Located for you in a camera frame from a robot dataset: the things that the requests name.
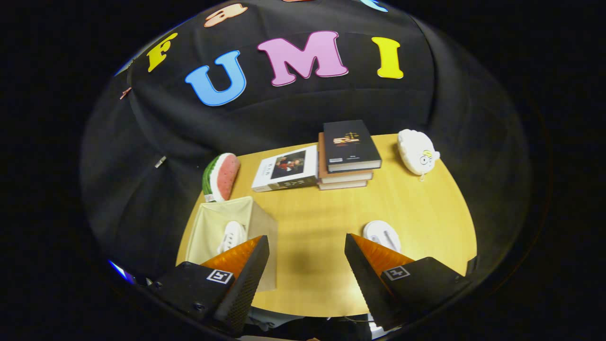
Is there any white portrait cover book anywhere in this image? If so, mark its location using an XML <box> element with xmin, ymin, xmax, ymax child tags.
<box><xmin>251</xmin><ymin>145</ymin><xmax>319</xmax><ymax>193</ymax></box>

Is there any thin brown edged book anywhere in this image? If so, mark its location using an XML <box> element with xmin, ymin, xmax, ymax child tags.
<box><xmin>318</xmin><ymin>179</ymin><xmax>368</xmax><ymax>191</ymax></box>

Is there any white canvas shoe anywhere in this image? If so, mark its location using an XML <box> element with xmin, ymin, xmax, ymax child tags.
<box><xmin>363</xmin><ymin>220</ymin><xmax>402</xmax><ymax>253</ymax></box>
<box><xmin>217</xmin><ymin>221</ymin><xmax>248</xmax><ymax>254</ymax></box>

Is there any beige fabric storage box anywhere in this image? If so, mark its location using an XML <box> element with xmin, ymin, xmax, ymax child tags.
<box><xmin>185</xmin><ymin>196</ymin><xmax>278</xmax><ymax>292</ymax></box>

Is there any watermelon slice plush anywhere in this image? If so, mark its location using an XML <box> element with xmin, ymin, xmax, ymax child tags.
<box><xmin>202</xmin><ymin>153</ymin><xmax>241</xmax><ymax>203</ymax></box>

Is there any black cover book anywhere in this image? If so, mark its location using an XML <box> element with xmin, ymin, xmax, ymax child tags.
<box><xmin>323</xmin><ymin>119</ymin><xmax>382</xmax><ymax>173</ymax></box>

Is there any white plush toy with eyes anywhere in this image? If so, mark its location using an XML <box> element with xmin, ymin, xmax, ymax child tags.
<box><xmin>397</xmin><ymin>128</ymin><xmax>441</xmax><ymax>182</ymax></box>

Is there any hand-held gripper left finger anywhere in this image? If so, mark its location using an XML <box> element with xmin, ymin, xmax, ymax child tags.
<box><xmin>151</xmin><ymin>235</ymin><xmax>270</xmax><ymax>337</ymax></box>

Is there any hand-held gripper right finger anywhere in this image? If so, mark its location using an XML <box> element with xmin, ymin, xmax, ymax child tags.
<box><xmin>344</xmin><ymin>233</ymin><xmax>474</xmax><ymax>332</ymax></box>

